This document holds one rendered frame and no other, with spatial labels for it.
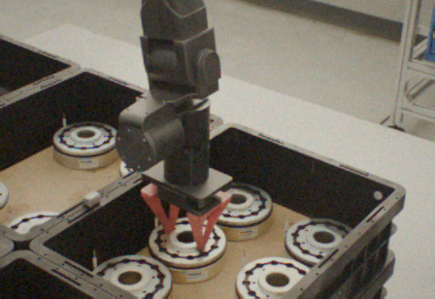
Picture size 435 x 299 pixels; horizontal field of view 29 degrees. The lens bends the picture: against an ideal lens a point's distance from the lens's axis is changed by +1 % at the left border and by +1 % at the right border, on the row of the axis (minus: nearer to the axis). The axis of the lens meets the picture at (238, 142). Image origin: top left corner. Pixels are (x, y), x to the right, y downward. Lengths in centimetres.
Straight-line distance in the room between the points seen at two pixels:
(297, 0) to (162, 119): 336
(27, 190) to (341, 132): 71
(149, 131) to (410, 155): 83
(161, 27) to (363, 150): 80
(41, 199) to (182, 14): 44
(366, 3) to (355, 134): 242
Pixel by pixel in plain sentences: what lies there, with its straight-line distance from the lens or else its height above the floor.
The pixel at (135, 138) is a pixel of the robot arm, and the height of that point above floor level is 106.
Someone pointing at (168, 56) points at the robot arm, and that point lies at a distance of 95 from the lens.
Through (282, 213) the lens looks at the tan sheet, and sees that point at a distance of 121.
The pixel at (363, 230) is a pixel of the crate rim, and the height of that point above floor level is 93.
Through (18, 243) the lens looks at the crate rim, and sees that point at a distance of 100.
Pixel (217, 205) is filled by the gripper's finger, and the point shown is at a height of 94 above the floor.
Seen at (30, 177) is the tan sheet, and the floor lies 83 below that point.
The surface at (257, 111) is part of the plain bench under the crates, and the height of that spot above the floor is 70.
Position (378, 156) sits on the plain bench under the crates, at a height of 70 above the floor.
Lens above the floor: 151
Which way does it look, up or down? 30 degrees down
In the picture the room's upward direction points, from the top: 2 degrees clockwise
